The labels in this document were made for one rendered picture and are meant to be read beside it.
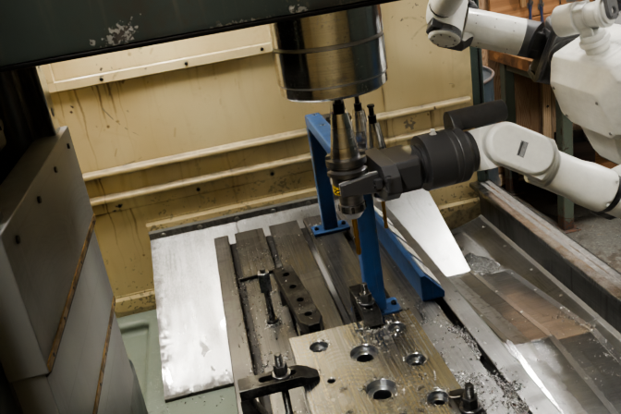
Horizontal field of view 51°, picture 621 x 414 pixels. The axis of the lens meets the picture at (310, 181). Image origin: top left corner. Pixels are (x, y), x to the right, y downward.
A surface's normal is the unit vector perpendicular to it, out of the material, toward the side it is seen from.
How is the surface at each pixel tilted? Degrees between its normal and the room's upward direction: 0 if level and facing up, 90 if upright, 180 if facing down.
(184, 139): 90
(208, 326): 24
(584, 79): 69
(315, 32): 90
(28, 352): 90
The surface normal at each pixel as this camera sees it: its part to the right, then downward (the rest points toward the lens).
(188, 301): -0.08, -0.68
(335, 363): -0.15, -0.92
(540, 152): 0.17, -0.04
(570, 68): -0.96, -0.14
